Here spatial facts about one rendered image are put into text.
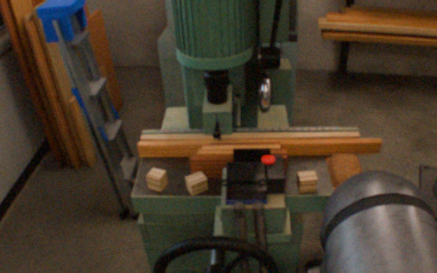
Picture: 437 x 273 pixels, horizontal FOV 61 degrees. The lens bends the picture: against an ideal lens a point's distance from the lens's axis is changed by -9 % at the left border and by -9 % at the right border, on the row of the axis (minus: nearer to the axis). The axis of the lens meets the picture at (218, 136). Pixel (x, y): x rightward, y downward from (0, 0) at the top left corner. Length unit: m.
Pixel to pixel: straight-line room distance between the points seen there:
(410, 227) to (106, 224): 1.98
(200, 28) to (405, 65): 2.96
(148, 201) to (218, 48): 0.42
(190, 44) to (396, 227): 0.63
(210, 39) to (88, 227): 1.59
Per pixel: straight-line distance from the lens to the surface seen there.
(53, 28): 1.73
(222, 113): 0.97
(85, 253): 2.14
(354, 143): 1.12
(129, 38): 3.63
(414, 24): 3.04
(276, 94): 1.18
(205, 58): 0.87
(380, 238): 0.36
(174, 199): 1.01
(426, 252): 0.36
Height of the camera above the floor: 1.60
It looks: 36 degrees down
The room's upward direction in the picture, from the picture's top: 3 degrees counter-clockwise
